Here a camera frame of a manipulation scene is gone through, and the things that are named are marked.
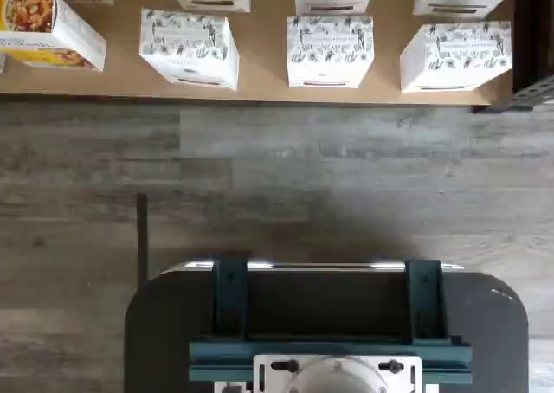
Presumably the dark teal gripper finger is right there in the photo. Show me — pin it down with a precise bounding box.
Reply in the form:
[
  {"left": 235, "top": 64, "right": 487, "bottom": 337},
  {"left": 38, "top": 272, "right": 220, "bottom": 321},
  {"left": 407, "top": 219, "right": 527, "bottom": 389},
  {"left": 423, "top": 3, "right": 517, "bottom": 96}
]
[
  {"left": 404, "top": 259, "right": 449, "bottom": 340},
  {"left": 211, "top": 258, "right": 249, "bottom": 341}
]

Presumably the grey perforated rack post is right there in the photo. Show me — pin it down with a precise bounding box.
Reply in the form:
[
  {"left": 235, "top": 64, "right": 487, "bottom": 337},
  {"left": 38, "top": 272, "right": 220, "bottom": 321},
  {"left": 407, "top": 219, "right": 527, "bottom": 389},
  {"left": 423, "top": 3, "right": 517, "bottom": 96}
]
[{"left": 512, "top": 77, "right": 554, "bottom": 111}]

